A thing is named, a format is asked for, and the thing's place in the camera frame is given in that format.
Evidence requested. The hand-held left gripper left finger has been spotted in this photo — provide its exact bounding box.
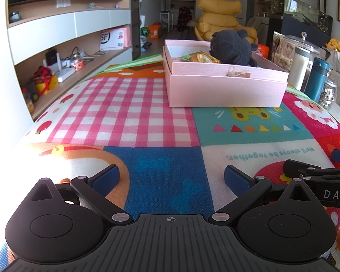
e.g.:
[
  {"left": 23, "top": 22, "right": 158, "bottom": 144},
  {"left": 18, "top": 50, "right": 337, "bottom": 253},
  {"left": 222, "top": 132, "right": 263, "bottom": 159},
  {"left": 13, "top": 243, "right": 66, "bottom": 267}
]
[{"left": 24, "top": 164, "right": 134, "bottom": 224}]

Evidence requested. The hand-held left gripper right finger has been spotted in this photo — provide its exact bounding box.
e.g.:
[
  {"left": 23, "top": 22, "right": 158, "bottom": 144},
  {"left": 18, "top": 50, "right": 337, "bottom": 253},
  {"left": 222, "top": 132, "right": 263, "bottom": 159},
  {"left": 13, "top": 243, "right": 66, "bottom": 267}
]
[{"left": 211, "top": 164, "right": 319, "bottom": 224}]

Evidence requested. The pink cardboard box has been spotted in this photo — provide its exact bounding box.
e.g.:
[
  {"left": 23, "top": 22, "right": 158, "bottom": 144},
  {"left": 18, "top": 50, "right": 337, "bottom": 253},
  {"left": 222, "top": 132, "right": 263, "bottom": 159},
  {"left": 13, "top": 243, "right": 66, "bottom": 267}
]
[{"left": 162, "top": 39, "right": 289, "bottom": 108}]

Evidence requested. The black plush toy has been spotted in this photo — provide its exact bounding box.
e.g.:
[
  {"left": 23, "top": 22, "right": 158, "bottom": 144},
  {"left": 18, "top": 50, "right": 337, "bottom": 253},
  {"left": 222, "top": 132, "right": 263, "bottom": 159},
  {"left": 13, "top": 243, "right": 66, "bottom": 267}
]
[{"left": 210, "top": 29, "right": 258, "bottom": 67}]

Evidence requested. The glass jar of nuts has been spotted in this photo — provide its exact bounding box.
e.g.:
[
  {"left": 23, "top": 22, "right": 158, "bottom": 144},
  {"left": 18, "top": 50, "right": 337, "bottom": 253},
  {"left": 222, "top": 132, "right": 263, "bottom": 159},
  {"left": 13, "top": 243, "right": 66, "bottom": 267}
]
[{"left": 319, "top": 76, "right": 338, "bottom": 111}]

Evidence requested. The colourful printed play mat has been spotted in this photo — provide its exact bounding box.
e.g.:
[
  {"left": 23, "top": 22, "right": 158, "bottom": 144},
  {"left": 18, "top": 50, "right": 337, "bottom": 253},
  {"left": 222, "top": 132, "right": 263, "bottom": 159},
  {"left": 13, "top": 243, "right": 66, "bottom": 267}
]
[{"left": 0, "top": 54, "right": 340, "bottom": 264}]

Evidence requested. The teal thermos bottle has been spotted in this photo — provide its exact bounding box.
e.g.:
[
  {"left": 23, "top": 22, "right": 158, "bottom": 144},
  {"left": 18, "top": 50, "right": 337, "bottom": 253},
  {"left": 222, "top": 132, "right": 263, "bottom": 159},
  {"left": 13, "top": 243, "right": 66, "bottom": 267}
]
[{"left": 304, "top": 57, "right": 330, "bottom": 102}]

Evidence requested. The white thermos bottle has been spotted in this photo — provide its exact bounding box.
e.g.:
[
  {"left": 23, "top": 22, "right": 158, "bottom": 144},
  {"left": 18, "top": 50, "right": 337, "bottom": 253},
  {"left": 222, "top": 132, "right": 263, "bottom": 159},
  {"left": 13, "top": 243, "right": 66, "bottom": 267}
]
[{"left": 287, "top": 45, "right": 311, "bottom": 91}]

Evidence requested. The white flat device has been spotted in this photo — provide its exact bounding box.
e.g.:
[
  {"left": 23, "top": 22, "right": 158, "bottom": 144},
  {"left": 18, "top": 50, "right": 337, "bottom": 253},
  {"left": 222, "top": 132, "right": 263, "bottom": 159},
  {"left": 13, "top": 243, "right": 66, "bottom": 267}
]
[{"left": 57, "top": 68, "right": 75, "bottom": 83}]

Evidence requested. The yellow duck toy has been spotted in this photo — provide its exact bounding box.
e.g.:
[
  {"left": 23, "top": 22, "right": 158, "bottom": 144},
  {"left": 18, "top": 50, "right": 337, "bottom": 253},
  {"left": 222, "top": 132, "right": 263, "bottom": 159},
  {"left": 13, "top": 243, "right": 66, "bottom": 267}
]
[{"left": 326, "top": 38, "right": 340, "bottom": 52}]

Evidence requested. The large glass jar with lid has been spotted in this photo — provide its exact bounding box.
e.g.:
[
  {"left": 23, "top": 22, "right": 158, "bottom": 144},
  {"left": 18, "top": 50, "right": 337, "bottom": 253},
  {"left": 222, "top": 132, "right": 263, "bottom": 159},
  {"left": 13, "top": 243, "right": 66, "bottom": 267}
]
[{"left": 275, "top": 31, "right": 321, "bottom": 91}]

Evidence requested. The clear snack bag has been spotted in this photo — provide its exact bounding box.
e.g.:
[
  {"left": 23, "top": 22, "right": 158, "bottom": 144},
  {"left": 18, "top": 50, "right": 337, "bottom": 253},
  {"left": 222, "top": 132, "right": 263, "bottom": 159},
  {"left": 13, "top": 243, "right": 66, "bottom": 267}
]
[{"left": 272, "top": 31, "right": 287, "bottom": 66}]

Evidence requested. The orange plastic container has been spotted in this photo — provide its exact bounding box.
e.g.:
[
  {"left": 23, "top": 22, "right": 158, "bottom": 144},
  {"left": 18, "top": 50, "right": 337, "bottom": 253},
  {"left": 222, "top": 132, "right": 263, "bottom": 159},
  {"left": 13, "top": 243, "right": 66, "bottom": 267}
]
[{"left": 256, "top": 43, "right": 270, "bottom": 60}]

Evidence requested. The yellow round packaged snack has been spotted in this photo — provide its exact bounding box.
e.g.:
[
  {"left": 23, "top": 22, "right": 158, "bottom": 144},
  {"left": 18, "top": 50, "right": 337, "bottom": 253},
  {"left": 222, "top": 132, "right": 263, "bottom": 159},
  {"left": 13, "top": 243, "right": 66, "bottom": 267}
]
[{"left": 197, "top": 51, "right": 221, "bottom": 63}]

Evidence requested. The glass kettle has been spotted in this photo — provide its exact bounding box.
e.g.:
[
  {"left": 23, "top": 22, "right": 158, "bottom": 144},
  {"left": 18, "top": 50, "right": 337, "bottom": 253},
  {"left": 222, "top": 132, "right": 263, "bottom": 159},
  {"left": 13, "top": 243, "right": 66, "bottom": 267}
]
[{"left": 71, "top": 46, "right": 84, "bottom": 61}]

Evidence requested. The black router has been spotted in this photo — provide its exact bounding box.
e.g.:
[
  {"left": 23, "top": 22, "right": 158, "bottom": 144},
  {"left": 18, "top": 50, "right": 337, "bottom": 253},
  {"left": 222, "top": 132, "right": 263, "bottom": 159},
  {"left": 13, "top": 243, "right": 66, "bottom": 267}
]
[{"left": 45, "top": 49, "right": 60, "bottom": 67}]

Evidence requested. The white and pink parcel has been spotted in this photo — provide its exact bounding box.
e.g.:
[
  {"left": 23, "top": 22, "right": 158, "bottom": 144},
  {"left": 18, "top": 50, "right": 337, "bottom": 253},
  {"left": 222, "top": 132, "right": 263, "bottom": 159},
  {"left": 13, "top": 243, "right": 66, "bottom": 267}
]
[{"left": 99, "top": 27, "right": 131, "bottom": 51}]

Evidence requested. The orange box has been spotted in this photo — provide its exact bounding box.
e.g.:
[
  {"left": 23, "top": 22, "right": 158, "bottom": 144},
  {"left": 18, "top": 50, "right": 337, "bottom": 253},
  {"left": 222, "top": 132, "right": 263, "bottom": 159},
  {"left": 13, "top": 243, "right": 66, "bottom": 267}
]
[{"left": 148, "top": 24, "right": 161, "bottom": 39}]

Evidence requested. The glass fish tank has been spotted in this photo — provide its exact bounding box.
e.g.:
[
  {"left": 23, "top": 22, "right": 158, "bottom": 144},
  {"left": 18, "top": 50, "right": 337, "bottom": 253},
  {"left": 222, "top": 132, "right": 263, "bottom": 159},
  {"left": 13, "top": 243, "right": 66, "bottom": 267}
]
[{"left": 270, "top": 0, "right": 333, "bottom": 39}]

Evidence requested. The yellow armchair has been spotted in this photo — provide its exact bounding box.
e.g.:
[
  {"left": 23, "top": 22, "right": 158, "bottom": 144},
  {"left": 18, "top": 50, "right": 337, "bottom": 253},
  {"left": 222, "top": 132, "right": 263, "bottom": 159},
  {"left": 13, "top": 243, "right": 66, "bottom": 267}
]
[{"left": 194, "top": 0, "right": 258, "bottom": 44}]

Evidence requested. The white and wooden shelf unit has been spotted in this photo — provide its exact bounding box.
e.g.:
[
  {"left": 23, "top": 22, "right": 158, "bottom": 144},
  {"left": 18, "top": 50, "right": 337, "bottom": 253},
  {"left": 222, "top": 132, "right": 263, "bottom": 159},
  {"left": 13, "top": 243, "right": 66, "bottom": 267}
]
[{"left": 7, "top": 0, "right": 132, "bottom": 121}]

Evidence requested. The white stool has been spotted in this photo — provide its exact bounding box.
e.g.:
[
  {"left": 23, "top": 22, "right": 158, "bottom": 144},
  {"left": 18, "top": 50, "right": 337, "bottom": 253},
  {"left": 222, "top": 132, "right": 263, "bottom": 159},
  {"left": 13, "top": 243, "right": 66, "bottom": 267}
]
[{"left": 159, "top": 10, "right": 173, "bottom": 33}]

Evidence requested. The dark patterned cloth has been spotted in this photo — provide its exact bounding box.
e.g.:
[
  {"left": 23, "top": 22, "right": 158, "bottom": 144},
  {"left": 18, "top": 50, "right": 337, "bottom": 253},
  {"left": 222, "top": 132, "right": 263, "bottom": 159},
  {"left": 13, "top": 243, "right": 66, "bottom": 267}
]
[{"left": 177, "top": 6, "right": 192, "bottom": 32}]

